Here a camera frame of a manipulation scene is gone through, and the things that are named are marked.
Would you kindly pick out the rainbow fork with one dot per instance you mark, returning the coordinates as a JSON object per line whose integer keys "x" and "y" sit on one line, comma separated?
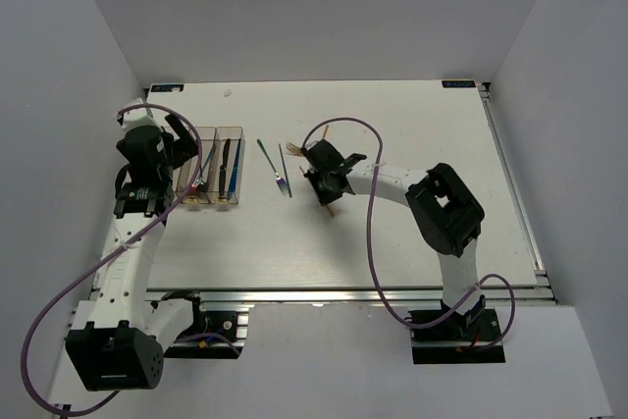
{"x": 281, "y": 183}

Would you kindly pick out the orange chopstick long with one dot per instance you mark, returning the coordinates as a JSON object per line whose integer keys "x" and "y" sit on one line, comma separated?
{"x": 328, "y": 209}

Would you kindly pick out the gold ornate fork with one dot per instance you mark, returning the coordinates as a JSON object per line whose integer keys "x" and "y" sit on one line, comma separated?
{"x": 294, "y": 150}

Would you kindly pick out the blue table label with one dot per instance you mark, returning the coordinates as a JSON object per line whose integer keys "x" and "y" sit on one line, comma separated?
{"x": 458, "y": 83}
{"x": 167, "y": 88}

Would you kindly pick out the aluminium table frame rail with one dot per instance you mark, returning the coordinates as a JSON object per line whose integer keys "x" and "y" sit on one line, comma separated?
{"x": 541, "y": 274}

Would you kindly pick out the black knife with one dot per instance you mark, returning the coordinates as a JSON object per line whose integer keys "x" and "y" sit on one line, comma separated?
{"x": 223, "y": 169}

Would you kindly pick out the right blue table label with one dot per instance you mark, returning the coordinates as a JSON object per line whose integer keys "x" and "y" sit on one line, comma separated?
{"x": 458, "y": 83}

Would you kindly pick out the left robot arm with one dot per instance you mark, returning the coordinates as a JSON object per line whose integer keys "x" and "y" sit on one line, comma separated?
{"x": 122, "y": 344}

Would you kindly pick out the blue knife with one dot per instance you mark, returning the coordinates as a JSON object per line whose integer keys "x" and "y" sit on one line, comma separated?
{"x": 233, "y": 178}

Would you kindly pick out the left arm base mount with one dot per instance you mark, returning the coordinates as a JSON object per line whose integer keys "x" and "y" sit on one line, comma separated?
{"x": 212, "y": 334}

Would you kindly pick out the clear four-compartment container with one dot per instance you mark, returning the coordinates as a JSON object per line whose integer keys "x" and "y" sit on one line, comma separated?
{"x": 209, "y": 196}

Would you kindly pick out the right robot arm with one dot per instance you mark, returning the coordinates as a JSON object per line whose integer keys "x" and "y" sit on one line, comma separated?
{"x": 447, "y": 214}

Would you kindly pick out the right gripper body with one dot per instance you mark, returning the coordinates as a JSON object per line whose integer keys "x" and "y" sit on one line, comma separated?
{"x": 322, "y": 191}

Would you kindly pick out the left blue table label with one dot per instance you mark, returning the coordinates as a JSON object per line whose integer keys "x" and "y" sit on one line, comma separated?
{"x": 167, "y": 88}

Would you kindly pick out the rainbow spoon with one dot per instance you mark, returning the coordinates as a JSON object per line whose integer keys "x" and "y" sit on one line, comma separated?
{"x": 200, "y": 182}

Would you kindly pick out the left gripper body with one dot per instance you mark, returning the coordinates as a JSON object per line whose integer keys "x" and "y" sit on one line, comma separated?
{"x": 179, "y": 151}

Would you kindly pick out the blue chopstick near fork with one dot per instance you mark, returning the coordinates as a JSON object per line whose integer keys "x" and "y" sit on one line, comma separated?
{"x": 285, "y": 170}

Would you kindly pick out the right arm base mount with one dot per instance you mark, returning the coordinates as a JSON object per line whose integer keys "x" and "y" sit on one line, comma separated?
{"x": 447, "y": 344}

